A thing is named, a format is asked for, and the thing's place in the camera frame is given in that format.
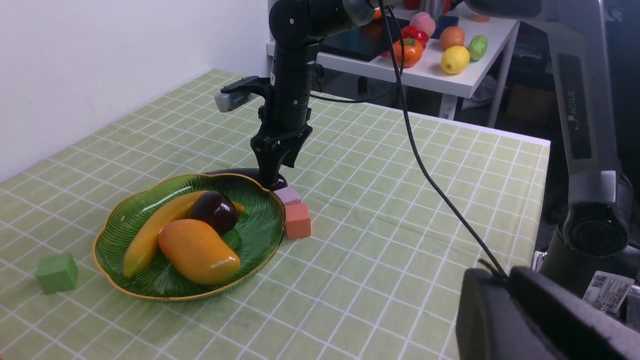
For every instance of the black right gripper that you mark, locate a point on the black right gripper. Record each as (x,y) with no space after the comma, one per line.
(285,113)

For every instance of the dark purple mangosteen toy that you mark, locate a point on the dark purple mangosteen toy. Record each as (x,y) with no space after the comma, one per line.
(216,210)

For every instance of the orange mango toy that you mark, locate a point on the orange mango toy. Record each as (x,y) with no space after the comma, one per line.
(198,252)

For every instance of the yellow banana toy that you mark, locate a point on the yellow banana toy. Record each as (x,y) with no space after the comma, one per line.
(144,247)

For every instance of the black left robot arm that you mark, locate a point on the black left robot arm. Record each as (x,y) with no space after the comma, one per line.
(526,316)

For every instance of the light purple cube block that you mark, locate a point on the light purple cube block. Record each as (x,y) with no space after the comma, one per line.
(288,196)

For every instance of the salmon pink cube block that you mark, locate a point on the salmon pink cube block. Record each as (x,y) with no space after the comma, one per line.
(298,224)

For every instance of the green leaf-shaped glass plate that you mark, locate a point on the green leaf-shaped glass plate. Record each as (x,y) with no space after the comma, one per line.
(255,238)

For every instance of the green checkered tablecloth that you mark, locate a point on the green checkered tablecloth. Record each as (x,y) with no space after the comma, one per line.
(379,278)

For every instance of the orange persimmon toy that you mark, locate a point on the orange persimmon toy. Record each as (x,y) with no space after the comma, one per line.
(408,52)

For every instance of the red pepper toy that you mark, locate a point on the red pepper toy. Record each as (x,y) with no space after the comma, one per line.
(412,32)

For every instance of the pink peach toy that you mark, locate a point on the pink peach toy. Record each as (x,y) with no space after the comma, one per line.
(424,22)

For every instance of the yellow lemon toy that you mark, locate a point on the yellow lemon toy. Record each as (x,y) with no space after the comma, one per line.
(455,60)

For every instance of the white side table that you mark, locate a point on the white side table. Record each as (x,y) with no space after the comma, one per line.
(428,74)

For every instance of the orange fruit toy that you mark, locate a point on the orange fruit toy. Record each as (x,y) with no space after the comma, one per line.
(452,36)

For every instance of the green fruit toy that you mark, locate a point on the green fruit toy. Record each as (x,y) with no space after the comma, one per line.
(477,47)

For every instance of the green cube block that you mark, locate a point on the green cube block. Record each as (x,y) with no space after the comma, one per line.
(57,273)

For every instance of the white label tag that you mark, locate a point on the white label tag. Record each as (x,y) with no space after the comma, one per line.
(607,291)

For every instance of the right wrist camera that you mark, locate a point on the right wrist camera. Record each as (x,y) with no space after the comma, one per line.
(234,95)

